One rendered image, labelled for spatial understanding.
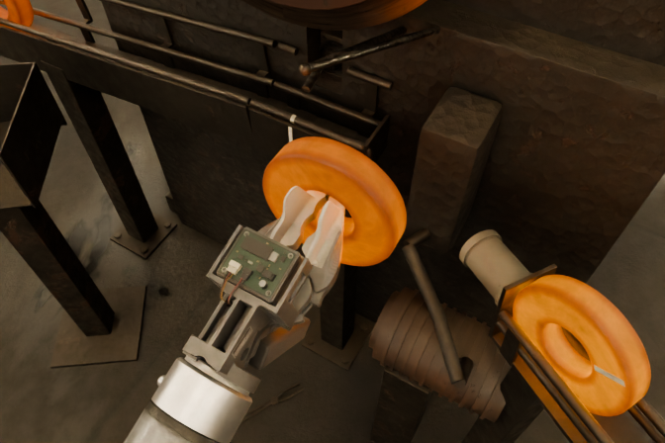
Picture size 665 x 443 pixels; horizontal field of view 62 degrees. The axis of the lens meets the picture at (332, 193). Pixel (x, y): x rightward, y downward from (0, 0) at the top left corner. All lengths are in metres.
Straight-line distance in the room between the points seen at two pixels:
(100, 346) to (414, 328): 0.88
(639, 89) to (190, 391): 0.56
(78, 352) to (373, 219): 1.09
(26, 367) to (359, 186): 1.18
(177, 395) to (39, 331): 1.12
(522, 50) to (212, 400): 0.51
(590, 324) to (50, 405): 1.19
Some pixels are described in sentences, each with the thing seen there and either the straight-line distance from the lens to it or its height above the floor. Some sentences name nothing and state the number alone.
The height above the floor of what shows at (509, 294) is 0.71.
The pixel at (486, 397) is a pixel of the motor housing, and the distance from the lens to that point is 0.85.
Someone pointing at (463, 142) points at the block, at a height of 0.80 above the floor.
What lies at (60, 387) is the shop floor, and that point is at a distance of 1.50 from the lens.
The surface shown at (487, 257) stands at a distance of 0.72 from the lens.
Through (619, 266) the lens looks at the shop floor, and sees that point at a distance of 1.68.
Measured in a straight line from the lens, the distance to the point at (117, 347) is 1.48.
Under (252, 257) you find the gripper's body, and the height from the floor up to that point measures 0.88.
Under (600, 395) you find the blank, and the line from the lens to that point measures 0.68.
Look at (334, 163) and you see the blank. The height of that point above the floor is 0.90.
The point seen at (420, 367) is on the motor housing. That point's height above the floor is 0.50.
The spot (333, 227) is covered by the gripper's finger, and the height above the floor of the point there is 0.85.
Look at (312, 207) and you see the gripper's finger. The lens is 0.55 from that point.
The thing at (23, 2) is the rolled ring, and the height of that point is 0.69.
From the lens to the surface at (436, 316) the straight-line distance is 0.81.
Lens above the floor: 1.28
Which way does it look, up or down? 51 degrees down
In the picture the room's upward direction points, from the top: straight up
